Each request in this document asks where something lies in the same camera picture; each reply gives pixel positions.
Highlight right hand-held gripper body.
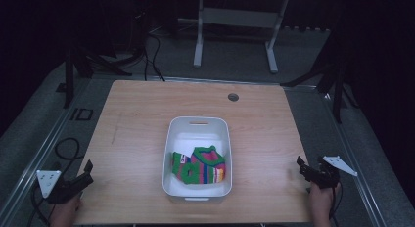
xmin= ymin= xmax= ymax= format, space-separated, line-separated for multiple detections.
xmin=307 ymin=155 xmax=359 ymax=190

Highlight black tripod stand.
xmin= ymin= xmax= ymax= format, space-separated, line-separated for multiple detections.
xmin=62 ymin=45 xmax=133 ymax=110
xmin=279 ymin=23 xmax=360 ymax=124

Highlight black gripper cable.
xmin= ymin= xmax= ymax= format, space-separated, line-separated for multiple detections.
xmin=328 ymin=181 xmax=345 ymax=227
xmin=29 ymin=136 xmax=82 ymax=227

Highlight colourful striped knitted sweater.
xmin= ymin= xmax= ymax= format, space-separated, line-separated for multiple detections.
xmin=171 ymin=145 xmax=227 ymax=185

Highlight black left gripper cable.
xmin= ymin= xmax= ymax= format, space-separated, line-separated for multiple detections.
xmin=29 ymin=136 xmax=82 ymax=227

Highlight person's right hand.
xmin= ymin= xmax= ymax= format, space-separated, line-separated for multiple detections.
xmin=307 ymin=180 xmax=343 ymax=227

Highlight black floor cable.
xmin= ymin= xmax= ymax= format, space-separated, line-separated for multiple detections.
xmin=142 ymin=30 xmax=166 ymax=82

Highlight white plastic basket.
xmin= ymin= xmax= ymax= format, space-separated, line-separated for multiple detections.
xmin=161 ymin=115 xmax=234 ymax=202

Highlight white metal desk frame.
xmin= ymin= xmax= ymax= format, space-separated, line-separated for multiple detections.
xmin=177 ymin=0 xmax=290 ymax=74

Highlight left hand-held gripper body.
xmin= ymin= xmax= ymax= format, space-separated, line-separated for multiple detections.
xmin=35 ymin=169 xmax=90 ymax=205

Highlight person's left hand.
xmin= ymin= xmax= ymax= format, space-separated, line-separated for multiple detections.
xmin=49 ymin=193 xmax=84 ymax=227

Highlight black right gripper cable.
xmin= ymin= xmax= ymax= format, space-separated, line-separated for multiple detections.
xmin=328 ymin=181 xmax=345 ymax=227

